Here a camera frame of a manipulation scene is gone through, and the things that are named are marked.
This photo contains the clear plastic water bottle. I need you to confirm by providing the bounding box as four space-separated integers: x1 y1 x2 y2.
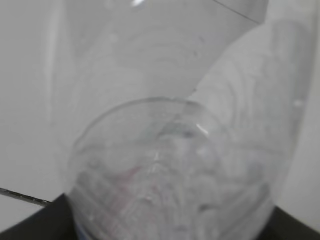
50 0 320 240

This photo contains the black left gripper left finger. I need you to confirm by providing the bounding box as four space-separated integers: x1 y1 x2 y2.
0 195 78 240

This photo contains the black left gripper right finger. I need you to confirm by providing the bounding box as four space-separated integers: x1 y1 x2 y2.
257 207 320 240

